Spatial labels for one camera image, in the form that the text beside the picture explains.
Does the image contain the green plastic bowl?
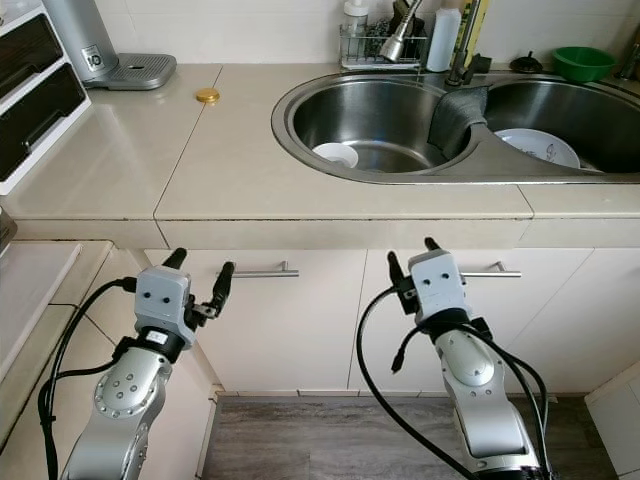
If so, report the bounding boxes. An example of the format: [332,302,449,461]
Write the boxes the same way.
[550,46,617,83]

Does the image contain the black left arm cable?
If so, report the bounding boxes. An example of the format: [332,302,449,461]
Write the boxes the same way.
[37,278,140,480]

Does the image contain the silver cabinet bar handle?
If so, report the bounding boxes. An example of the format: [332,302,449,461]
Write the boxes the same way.
[230,261,300,279]
[460,261,522,279]

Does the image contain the beige kitchen counter cabinet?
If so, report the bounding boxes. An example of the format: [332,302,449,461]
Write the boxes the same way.
[0,60,640,480]

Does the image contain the grey countertop water dispenser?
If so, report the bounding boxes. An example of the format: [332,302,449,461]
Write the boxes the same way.
[43,0,178,91]

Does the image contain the white appliance black drawers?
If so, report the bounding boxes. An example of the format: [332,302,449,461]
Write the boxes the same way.
[0,0,93,196]

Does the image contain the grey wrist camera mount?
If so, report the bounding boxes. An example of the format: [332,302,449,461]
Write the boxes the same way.
[408,249,469,327]
[134,265,194,337]

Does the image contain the grey metal utensil handle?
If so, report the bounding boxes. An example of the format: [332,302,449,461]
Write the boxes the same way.
[615,30,640,83]

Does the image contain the white soap pump bottle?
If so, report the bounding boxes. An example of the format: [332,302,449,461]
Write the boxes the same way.
[425,0,463,73]

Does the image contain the steel wool scrubber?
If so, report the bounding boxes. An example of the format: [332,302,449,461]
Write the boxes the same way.
[355,32,386,61]

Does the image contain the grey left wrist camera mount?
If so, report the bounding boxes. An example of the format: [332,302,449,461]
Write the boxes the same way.
[134,265,194,337]

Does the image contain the white floral ceramic plate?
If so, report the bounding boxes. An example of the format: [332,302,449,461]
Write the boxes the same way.
[494,127,582,169]

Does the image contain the small white bowl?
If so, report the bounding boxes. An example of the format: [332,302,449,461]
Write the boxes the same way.
[311,141,360,169]

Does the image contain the black sink plug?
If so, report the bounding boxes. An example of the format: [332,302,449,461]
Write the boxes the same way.
[508,52,544,74]

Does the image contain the stainless steel double sink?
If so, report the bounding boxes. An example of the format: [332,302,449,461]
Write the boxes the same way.
[271,70,640,185]

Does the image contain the steel wire sink rack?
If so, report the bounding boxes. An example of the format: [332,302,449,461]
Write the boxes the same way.
[338,22,423,71]

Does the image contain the grey dish cloth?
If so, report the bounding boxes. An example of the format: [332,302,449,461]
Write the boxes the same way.
[426,85,489,161]

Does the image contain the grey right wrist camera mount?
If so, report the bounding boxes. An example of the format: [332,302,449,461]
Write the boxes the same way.
[408,249,469,327]

